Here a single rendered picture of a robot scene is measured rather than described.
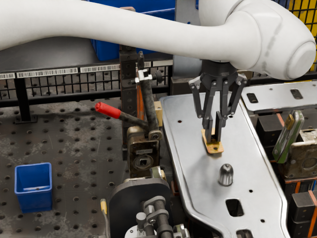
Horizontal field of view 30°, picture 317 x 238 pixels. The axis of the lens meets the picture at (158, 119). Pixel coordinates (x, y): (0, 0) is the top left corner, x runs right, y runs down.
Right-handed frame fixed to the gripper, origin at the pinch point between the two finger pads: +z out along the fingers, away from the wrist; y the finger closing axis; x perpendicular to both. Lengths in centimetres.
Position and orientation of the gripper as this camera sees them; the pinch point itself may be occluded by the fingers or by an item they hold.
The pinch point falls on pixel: (213, 126)
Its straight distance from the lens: 137.1
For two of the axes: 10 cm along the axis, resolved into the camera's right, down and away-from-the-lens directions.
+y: 9.9, -1.0, 1.3
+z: -0.1, 7.7, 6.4
